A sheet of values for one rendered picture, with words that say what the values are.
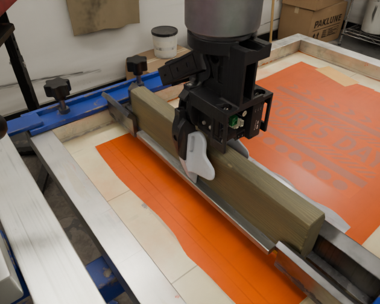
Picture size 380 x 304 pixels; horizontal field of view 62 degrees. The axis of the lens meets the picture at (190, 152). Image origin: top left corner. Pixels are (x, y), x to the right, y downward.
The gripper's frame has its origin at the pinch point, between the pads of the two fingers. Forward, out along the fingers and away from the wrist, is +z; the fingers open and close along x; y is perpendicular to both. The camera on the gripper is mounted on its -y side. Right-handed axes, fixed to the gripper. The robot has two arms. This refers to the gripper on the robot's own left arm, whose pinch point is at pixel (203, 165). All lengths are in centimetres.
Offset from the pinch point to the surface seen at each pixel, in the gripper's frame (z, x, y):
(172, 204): 5.2, -5.4, -0.5
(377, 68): 3, 57, -3
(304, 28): 81, 278, -163
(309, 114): 5.4, 31.4, -2.7
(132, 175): 5.2, -6.9, -9.7
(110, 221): 1.7, -15.0, -0.7
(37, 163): 101, -5, -149
